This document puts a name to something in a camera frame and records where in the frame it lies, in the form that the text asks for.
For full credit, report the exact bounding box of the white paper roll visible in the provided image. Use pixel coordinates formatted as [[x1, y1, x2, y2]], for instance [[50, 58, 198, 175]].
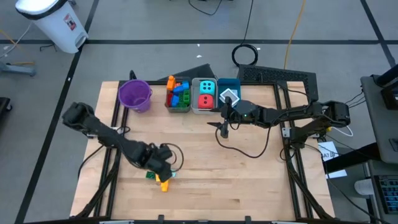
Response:
[[354, 179, 374, 196]]

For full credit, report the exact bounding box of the white storage bin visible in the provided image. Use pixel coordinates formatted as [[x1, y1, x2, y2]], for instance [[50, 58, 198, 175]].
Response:
[[191, 77, 218, 115]]

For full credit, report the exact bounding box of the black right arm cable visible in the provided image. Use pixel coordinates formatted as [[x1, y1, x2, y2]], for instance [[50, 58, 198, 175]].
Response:
[[215, 126, 272, 159]]

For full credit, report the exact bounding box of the teal blue storage bin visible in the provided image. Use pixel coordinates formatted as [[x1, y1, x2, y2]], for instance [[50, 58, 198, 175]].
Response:
[[217, 77, 242, 110]]

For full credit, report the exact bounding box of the cyan foam die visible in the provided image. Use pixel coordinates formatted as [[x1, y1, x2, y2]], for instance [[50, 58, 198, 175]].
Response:
[[199, 80, 216, 95]]

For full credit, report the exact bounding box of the black coiled cable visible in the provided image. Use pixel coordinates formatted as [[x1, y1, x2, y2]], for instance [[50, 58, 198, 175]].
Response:
[[231, 0, 259, 67]]

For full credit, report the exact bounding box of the black perforated panel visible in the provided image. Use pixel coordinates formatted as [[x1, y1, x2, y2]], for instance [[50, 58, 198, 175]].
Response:
[[236, 64, 319, 103]]

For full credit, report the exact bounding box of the dark grey storage bin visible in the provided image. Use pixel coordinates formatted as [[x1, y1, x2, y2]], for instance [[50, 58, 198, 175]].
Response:
[[164, 76, 193, 113]]

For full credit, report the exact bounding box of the grey stand base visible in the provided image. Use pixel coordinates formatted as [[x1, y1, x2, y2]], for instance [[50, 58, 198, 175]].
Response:
[[0, 60, 37, 78]]

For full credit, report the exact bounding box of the red foam die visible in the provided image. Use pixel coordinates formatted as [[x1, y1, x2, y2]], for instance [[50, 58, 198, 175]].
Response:
[[198, 94, 215, 110]]

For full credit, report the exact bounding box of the black floor cable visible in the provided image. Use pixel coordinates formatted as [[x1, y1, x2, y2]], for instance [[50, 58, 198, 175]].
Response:
[[188, 0, 223, 16]]

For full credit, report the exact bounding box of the yellow cable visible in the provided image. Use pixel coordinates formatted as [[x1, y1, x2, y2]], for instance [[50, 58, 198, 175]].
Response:
[[283, 0, 307, 70]]

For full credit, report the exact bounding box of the grey side desk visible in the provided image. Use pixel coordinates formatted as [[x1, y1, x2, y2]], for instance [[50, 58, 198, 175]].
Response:
[[360, 74, 398, 165]]

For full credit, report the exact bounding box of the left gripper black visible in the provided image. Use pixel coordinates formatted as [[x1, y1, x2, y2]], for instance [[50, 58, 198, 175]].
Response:
[[150, 151, 174, 183]]

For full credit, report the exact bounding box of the large blue two-stud block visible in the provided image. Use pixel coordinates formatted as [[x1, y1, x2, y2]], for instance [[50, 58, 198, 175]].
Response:
[[172, 81, 190, 96]]

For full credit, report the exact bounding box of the purple monster-face bucket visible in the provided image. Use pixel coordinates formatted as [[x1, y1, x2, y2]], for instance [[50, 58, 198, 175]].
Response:
[[118, 79, 154, 114]]

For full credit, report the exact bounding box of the black metal table frame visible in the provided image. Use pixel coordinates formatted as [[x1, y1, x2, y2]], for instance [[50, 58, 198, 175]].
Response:
[[74, 79, 335, 224]]

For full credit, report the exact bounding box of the black desk equipment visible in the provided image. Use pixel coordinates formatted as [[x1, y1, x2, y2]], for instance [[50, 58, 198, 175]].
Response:
[[374, 63, 398, 110]]

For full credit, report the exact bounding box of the white cable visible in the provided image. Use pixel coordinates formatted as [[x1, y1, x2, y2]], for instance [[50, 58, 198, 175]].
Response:
[[334, 124, 354, 138]]

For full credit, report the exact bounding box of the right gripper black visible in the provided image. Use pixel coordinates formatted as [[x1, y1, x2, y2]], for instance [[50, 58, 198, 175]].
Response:
[[206, 96, 239, 138]]

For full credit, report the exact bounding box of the black desk beam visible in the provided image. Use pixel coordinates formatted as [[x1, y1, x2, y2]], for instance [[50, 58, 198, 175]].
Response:
[[323, 142, 382, 174]]

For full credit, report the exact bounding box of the black keyboard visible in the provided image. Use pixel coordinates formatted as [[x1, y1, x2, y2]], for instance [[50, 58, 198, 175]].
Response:
[[374, 174, 398, 215]]

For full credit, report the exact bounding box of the white paper sheet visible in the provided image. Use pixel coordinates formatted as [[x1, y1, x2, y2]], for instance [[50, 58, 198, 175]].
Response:
[[317, 141, 340, 162], [325, 169, 348, 180]]

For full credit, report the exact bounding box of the white pedal trash can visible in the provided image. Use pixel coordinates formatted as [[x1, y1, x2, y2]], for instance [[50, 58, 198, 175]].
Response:
[[14, 0, 89, 54]]

